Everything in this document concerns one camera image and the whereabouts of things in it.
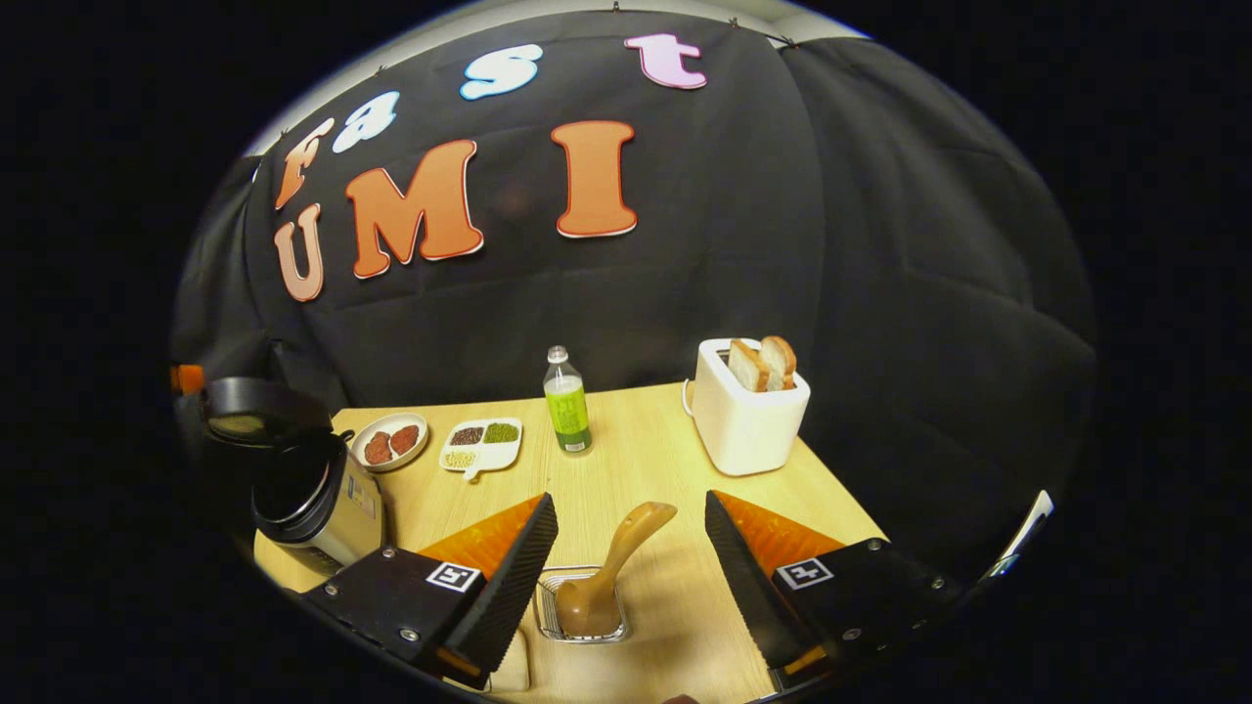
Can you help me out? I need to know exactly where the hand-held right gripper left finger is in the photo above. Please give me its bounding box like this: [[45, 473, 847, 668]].
[[303, 492, 560, 690]]

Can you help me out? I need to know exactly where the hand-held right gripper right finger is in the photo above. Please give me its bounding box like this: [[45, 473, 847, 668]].
[[704, 489, 964, 690]]

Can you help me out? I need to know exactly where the metal wire chopstick holder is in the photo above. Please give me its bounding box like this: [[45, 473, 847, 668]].
[[533, 565, 633, 645]]

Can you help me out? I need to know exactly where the brown wooden spoon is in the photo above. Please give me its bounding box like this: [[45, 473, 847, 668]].
[[555, 501, 679, 638]]

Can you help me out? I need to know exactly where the dark grey rice cooker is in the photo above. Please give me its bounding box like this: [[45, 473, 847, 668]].
[[201, 376, 388, 574]]

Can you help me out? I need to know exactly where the white divided dish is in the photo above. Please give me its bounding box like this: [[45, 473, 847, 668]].
[[439, 418, 523, 483]]

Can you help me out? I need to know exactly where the white toaster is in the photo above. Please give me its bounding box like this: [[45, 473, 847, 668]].
[[682, 337, 813, 478]]

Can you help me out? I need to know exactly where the round plate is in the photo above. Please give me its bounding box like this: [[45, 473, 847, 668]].
[[350, 413, 429, 474]]

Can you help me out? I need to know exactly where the green drink bottle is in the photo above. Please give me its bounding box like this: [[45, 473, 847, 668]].
[[543, 345, 594, 457]]

